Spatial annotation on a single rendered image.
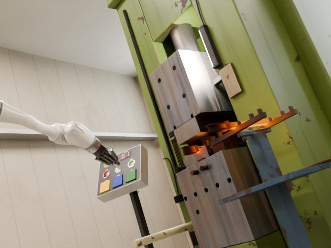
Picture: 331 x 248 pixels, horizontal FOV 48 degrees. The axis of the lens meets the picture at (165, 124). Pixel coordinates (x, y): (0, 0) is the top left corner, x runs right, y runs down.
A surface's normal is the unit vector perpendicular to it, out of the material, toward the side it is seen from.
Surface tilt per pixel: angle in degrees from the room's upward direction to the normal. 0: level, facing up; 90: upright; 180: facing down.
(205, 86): 90
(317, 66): 90
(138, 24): 90
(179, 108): 90
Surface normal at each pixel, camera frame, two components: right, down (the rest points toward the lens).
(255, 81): -0.75, 0.06
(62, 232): 0.75, -0.40
